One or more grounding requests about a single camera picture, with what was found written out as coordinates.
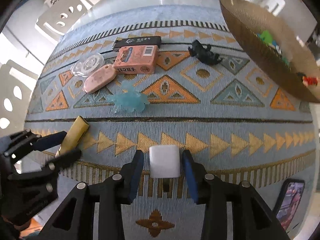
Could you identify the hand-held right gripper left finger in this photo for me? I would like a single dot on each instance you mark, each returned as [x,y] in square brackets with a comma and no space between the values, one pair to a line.
[136,177]

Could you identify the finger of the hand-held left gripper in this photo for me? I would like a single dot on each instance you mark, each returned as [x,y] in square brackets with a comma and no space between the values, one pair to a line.
[65,158]
[50,140]

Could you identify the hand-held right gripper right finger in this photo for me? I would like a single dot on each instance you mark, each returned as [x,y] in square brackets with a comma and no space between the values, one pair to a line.
[191,180]

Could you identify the yellow bar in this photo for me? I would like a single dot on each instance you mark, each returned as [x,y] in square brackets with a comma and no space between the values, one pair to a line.
[73,136]

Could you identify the white charger cube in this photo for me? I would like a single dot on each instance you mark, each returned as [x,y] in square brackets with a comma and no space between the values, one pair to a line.
[164,161]

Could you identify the pink oval tag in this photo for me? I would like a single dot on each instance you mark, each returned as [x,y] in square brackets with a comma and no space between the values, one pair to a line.
[100,80]

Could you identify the translucent blue toy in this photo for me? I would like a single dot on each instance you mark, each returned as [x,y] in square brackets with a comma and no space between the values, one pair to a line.
[130,98]

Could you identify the clear flower-shaped disc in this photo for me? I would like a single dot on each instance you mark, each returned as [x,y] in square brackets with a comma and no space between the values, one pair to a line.
[87,63]

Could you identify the pink box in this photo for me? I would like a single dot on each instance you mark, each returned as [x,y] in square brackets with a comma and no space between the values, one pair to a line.
[136,60]

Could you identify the black toy animal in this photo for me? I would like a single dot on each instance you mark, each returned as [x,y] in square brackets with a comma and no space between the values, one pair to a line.
[205,52]

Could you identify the black box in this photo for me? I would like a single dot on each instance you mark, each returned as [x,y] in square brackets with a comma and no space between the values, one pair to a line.
[137,42]

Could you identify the brown glass plate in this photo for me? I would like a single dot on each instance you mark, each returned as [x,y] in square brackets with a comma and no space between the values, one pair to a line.
[262,50]

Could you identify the red and black figure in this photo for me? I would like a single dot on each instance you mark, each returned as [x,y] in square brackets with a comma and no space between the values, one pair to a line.
[310,80]

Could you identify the translucent green toy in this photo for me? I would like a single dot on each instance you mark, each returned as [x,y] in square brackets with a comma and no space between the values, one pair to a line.
[266,36]

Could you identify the black smartphone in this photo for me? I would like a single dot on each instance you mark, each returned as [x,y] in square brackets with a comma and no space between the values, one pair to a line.
[290,205]

